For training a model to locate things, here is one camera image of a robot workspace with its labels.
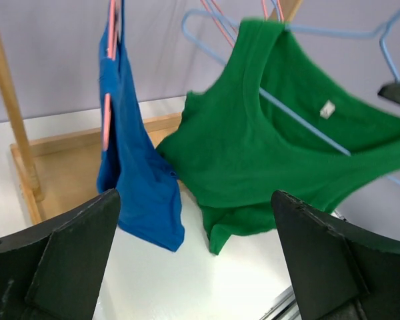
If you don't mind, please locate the pink hanger of blue top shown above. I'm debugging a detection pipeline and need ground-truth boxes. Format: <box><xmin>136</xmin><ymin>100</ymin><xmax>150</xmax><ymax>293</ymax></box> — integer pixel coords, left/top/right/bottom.
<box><xmin>101</xmin><ymin>0</ymin><xmax>124</xmax><ymax>151</ymax></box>

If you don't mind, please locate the blue tank top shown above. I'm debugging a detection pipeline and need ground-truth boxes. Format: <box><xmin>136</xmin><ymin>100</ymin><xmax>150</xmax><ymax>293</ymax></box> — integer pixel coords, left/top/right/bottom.
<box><xmin>97</xmin><ymin>32</ymin><xmax>185</xmax><ymax>252</ymax></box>

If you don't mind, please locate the green tank top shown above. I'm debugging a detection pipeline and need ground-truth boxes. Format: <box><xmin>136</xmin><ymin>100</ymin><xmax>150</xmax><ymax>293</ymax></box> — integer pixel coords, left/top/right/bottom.
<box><xmin>157</xmin><ymin>19</ymin><xmax>400</xmax><ymax>254</ymax></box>

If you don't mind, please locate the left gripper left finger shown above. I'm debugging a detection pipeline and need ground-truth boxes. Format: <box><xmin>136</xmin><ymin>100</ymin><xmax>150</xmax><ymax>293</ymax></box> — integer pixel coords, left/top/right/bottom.
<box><xmin>0</xmin><ymin>189</ymin><xmax>121</xmax><ymax>319</ymax></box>

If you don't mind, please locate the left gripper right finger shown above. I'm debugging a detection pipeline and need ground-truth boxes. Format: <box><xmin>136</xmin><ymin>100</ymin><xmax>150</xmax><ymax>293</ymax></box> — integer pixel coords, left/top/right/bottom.
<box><xmin>271</xmin><ymin>191</ymin><xmax>400</xmax><ymax>319</ymax></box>

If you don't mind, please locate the wooden clothes rack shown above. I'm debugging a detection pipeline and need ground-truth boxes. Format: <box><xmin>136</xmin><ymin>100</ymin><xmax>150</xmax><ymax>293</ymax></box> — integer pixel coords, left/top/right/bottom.
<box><xmin>0</xmin><ymin>0</ymin><xmax>304</xmax><ymax>225</ymax></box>

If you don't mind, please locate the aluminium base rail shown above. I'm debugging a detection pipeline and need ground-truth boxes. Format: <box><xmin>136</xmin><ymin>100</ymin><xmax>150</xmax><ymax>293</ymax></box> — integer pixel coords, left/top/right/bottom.
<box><xmin>259</xmin><ymin>286</ymin><xmax>301</xmax><ymax>320</ymax></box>

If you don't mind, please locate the blue hanger of green top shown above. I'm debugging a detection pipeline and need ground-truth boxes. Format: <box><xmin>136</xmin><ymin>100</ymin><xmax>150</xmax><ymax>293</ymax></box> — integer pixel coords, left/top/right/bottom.
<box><xmin>181</xmin><ymin>0</ymin><xmax>400</xmax><ymax>194</ymax></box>

